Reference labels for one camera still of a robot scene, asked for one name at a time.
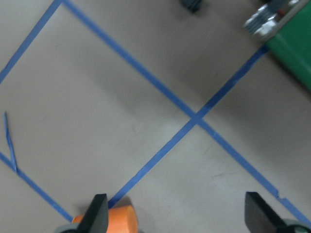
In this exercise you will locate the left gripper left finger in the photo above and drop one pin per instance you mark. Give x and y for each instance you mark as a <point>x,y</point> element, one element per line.
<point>95,219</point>

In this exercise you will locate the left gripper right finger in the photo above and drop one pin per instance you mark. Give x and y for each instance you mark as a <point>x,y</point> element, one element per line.
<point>259,217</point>

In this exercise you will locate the plain orange cylinder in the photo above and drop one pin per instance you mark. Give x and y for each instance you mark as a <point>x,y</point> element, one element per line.
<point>120,220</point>

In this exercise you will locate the green conveyor belt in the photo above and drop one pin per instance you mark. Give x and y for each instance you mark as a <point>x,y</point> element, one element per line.
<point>284,26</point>

